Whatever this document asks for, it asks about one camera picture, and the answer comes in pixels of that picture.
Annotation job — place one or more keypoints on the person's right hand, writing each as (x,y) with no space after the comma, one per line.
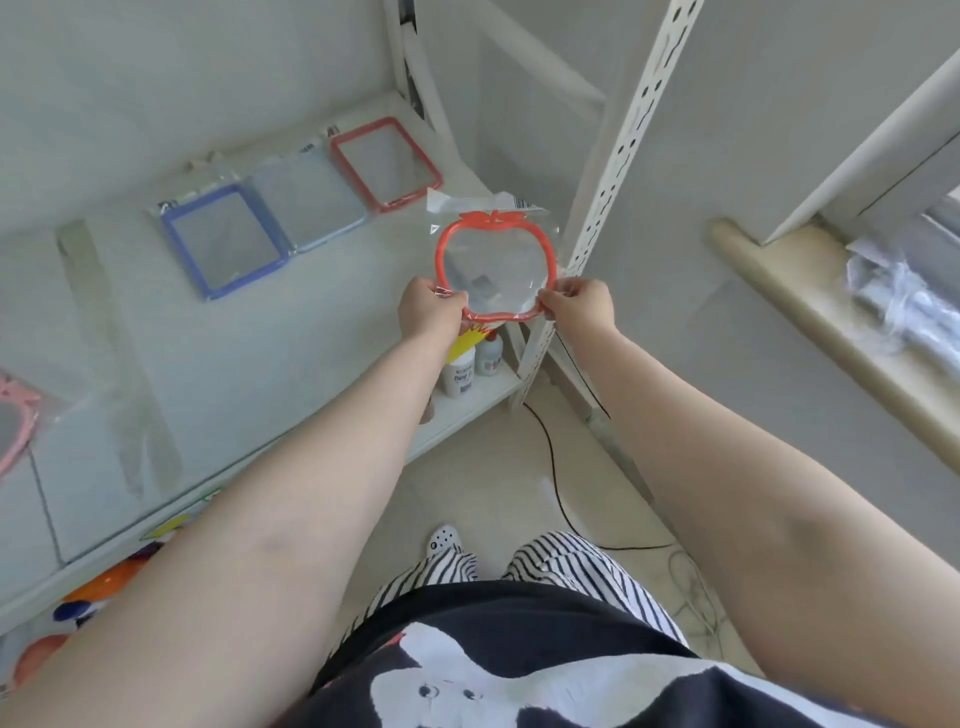
(581,309)

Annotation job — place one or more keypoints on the person's left hand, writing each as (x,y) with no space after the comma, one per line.
(424,309)

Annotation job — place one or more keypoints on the person's right fingers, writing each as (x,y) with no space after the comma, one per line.
(553,298)

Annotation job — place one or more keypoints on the person's left fingers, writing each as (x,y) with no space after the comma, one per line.
(448,298)

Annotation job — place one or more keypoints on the red apple-shaped mirror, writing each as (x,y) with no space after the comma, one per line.
(495,264)

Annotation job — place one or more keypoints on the person's left forearm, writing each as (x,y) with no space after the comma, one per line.
(247,540)

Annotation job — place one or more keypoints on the person's right forearm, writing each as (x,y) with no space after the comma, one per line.
(757,510)

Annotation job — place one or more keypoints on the small white bottle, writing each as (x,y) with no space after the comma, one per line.
(489,354)

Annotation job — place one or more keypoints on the white bottle with label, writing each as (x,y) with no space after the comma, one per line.
(458,371)

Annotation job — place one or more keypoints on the red rectangular framed mirror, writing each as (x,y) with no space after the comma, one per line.
(386,162)

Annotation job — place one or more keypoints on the white metal shelf rack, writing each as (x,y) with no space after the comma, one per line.
(420,150)

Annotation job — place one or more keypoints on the light blue rectangular framed mirror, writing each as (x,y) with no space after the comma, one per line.
(307,201)

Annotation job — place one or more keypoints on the dark blue rectangular framed mirror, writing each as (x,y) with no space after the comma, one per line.
(223,240)

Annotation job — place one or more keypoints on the white clog shoe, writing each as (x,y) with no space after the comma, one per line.
(444,538)

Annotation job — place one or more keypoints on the striped trousers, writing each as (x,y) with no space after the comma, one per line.
(517,581)

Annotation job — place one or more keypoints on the beige window sill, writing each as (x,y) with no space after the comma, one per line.
(840,330)

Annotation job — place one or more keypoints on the clear plastic wrap bundle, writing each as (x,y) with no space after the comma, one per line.
(904,294)

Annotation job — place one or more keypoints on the black shirt with white print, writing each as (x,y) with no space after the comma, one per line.
(570,664)

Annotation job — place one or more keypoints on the pink framed mirror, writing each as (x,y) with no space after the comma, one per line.
(13,427)

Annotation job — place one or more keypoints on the colourful toy items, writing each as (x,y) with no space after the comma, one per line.
(82,600)

